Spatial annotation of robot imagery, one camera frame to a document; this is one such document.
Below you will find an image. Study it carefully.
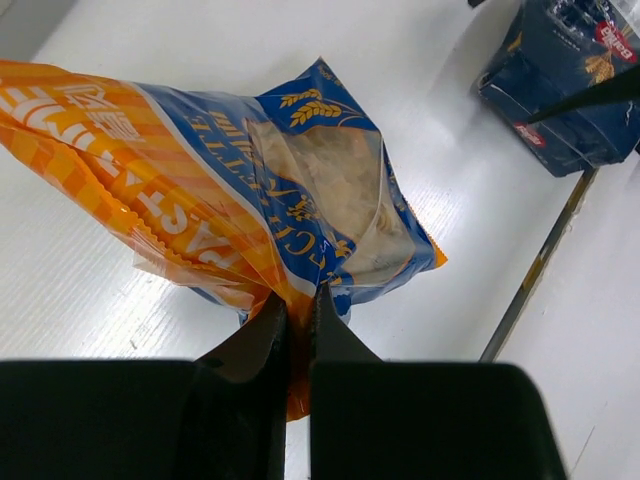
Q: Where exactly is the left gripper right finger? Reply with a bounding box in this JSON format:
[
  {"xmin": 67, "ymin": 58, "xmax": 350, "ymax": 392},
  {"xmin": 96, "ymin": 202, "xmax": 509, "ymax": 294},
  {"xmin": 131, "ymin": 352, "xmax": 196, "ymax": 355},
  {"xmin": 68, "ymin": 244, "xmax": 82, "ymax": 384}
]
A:
[{"xmin": 311, "ymin": 285, "xmax": 382, "ymax": 363}]

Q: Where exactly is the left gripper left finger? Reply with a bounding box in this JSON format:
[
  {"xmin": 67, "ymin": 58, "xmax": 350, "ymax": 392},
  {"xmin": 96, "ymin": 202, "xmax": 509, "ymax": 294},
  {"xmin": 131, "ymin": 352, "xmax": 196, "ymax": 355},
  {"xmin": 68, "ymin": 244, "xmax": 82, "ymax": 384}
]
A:
[{"xmin": 196, "ymin": 294, "xmax": 287, "ymax": 384}]

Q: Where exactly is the orange blue orecchiette bag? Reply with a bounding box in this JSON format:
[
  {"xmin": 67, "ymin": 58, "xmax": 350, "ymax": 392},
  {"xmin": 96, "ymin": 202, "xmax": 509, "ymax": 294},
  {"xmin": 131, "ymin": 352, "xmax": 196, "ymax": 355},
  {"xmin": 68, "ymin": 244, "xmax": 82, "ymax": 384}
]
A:
[{"xmin": 1, "ymin": 60, "xmax": 446, "ymax": 420}]

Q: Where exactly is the dark blue pasta box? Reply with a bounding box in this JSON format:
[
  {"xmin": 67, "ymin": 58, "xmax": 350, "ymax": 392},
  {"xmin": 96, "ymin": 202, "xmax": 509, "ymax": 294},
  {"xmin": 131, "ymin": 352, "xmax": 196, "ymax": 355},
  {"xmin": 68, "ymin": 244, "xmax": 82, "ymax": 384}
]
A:
[{"xmin": 477, "ymin": 1, "xmax": 639, "ymax": 177}]

